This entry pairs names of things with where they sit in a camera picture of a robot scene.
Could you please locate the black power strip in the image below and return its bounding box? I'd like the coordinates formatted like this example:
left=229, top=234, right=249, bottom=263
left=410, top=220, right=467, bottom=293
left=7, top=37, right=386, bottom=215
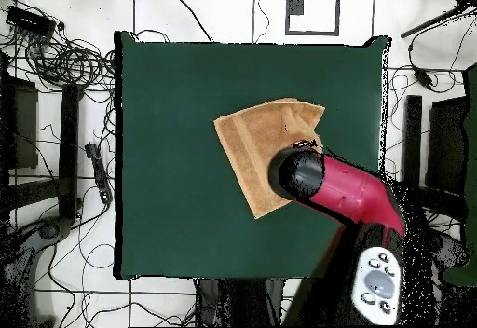
left=84, top=141, right=114, bottom=206

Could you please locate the dark curved stand foot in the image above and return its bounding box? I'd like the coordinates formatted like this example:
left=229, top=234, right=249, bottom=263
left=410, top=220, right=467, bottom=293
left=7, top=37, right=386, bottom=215
left=428, top=230, right=470, bottom=269
left=0, top=215, right=75, bottom=328

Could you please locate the black upright frame beam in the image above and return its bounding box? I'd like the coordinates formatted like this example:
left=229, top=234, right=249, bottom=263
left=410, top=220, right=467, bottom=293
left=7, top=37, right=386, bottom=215
left=403, top=94, right=424, bottom=191
left=58, top=82, right=82, bottom=221

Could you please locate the dark green table cloth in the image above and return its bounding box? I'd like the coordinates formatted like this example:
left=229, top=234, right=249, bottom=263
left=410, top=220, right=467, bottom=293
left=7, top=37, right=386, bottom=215
left=113, top=30, right=392, bottom=282

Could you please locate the green cloth sheet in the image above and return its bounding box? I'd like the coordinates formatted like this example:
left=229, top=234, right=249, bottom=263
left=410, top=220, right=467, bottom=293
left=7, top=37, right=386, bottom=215
left=442, top=61, right=477, bottom=287

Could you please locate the tan terry towel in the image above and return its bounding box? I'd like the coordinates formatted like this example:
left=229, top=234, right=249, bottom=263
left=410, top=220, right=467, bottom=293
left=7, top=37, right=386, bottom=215
left=212, top=97, right=326, bottom=220

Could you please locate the dark floor tape frame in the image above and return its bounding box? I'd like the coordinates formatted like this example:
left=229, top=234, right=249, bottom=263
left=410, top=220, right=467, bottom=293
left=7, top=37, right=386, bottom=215
left=284, top=0, right=342, bottom=37

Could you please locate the black cabinet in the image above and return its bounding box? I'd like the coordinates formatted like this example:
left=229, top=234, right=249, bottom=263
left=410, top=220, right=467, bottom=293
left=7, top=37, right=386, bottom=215
left=425, top=95, right=470, bottom=197
left=0, top=75, right=39, bottom=171

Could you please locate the black power adapter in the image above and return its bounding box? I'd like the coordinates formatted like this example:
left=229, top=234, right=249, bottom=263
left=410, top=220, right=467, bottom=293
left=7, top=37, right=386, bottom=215
left=412, top=65, right=436, bottom=91

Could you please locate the tangled black cable bundle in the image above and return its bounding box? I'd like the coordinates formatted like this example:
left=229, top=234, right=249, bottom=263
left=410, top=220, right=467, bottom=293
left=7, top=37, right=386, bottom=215
left=21, top=31, right=117, bottom=92

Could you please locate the black network switch box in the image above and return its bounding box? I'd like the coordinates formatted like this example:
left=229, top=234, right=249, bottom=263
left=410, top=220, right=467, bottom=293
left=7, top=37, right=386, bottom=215
left=5, top=4, right=58, bottom=39

